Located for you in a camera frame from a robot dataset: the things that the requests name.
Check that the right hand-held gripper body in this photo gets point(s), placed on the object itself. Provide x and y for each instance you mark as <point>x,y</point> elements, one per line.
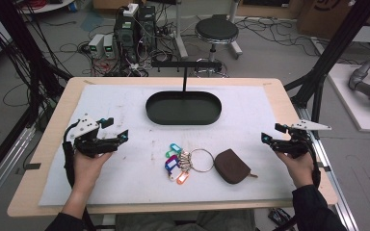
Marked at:
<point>294,144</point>

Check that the black computer tower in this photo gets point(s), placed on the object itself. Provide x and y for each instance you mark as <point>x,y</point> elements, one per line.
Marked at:
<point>135,35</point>

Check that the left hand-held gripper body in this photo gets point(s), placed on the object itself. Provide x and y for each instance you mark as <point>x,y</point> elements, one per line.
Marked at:
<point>88,144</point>

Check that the aluminium rail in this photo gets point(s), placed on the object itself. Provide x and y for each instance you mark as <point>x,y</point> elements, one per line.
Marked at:
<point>343,205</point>
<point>3,166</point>

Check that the person's right hand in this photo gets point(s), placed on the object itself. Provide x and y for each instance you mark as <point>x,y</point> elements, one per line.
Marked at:
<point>300,170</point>

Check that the grey tape piece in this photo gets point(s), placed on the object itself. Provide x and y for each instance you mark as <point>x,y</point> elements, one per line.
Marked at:
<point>32,166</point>
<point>324,167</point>

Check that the black metal frame post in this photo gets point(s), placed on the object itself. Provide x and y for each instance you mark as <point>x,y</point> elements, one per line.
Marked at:
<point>330,54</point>

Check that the person's left hand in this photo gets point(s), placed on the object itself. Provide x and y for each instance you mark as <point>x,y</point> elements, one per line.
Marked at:
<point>86,171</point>

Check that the cardboard box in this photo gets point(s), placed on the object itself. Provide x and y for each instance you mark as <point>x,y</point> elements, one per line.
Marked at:
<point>330,16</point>

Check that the white table mat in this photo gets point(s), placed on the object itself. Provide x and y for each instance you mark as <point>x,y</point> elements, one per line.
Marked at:
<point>135,179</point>

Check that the brown zip pouch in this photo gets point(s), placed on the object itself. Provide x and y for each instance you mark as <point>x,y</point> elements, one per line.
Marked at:
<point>231,166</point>

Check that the white power supply unit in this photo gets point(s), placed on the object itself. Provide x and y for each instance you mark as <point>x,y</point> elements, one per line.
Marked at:
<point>96,45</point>
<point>109,46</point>

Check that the black tray with hook stand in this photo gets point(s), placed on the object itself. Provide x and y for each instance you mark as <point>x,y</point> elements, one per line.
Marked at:
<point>183,110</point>

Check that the person's legs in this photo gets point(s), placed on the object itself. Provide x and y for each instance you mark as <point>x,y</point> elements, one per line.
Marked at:
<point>186,223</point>

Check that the white power strip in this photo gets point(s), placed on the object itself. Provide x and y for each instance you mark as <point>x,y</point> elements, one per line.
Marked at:
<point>130,9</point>

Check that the white desk leg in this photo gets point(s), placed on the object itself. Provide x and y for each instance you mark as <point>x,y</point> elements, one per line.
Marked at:
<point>180,38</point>
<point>235,45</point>

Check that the black round stool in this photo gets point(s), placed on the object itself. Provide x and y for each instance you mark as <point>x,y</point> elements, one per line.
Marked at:
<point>216,30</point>

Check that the white floor board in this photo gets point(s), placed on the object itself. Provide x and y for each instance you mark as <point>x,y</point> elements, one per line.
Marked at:
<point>353,106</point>

